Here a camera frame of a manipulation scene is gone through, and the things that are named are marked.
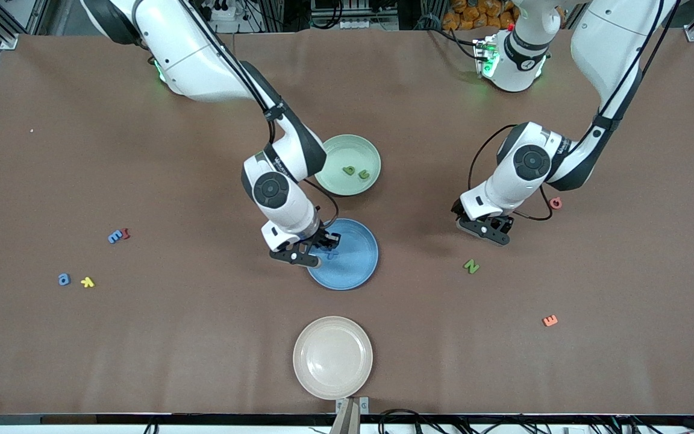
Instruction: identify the blue round plate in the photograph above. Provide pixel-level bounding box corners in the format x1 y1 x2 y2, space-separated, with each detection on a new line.
306 218 379 291

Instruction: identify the green round plate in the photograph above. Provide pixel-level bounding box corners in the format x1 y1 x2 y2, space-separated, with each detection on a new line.
314 134 382 197

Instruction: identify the beige round plate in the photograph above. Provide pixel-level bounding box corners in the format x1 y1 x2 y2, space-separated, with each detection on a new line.
293 316 374 400

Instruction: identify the orange packets pile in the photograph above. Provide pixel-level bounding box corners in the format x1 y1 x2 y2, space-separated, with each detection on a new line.
442 0 517 31

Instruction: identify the white socket strip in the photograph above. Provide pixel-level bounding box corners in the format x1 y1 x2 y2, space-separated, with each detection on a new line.
340 17 398 31

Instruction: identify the white power strip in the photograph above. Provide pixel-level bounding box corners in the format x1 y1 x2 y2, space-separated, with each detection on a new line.
207 0 236 22

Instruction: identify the grey metal mount bracket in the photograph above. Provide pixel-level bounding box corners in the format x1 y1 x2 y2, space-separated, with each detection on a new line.
330 396 370 434

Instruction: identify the black cable bundle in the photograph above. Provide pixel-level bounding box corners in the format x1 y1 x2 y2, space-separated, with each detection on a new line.
377 405 694 434

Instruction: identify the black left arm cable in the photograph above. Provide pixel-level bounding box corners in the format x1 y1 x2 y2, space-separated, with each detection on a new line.
467 0 680 221

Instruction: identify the aluminium table edge rail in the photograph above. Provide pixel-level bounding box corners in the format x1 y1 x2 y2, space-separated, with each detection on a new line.
0 414 694 434

